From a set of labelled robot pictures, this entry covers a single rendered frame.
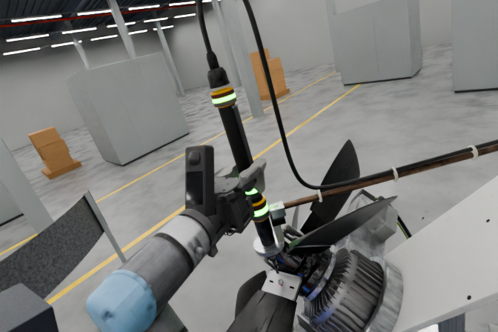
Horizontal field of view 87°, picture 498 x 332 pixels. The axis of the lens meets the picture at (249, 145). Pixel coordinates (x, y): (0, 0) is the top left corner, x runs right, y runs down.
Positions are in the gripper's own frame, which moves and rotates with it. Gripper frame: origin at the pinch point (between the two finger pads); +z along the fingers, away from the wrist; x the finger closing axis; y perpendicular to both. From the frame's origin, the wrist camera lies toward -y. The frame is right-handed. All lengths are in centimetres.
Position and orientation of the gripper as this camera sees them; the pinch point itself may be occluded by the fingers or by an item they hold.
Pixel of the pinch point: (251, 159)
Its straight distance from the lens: 55.3
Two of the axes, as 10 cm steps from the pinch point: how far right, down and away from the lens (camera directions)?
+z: 4.9, -4.3, 7.5
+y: 2.7, 9.0, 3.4
